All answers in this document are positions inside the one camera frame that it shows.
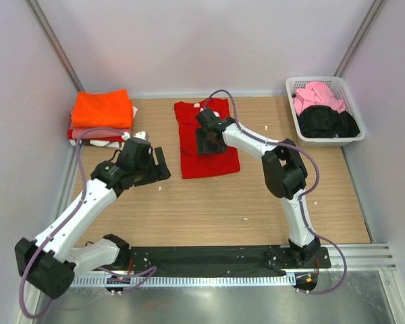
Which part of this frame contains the black t shirt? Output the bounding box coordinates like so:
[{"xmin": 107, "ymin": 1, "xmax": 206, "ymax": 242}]
[{"xmin": 298, "ymin": 105, "xmax": 360, "ymax": 138}]

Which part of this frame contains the slotted white cable duct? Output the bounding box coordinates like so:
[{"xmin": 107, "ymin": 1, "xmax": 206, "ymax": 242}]
[{"xmin": 71, "ymin": 273, "xmax": 296, "ymax": 288}]

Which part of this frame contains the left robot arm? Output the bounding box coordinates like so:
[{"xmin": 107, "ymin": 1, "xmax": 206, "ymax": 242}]
[{"xmin": 15, "ymin": 137, "xmax": 171, "ymax": 299}]

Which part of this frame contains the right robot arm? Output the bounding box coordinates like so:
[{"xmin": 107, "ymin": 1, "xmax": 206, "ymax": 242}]
[{"xmin": 196, "ymin": 109, "xmax": 321, "ymax": 267}]

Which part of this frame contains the aluminium rail frame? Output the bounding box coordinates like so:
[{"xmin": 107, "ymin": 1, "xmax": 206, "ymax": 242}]
[{"xmin": 76, "ymin": 147, "xmax": 394, "ymax": 269}]

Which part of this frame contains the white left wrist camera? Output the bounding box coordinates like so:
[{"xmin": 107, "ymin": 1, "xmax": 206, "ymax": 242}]
[{"xmin": 121, "ymin": 131, "xmax": 149, "ymax": 141}]

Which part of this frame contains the white plastic laundry basket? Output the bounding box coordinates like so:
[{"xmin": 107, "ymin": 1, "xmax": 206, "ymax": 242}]
[{"xmin": 285, "ymin": 76, "xmax": 366, "ymax": 147}]

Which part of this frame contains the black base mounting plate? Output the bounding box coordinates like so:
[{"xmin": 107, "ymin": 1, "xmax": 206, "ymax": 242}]
[{"xmin": 97, "ymin": 243, "xmax": 332, "ymax": 273}]

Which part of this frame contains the folded red white t shirt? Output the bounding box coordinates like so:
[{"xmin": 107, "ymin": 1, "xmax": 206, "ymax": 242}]
[{"xmin": 68, "ymin": 124, "xmax": 132, "ymax": 149}]

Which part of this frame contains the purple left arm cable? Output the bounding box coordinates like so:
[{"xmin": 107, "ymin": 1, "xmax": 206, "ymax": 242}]
[{"xmin": 18, "ymin": 127, "xmax": 158, "ymax": 320}]

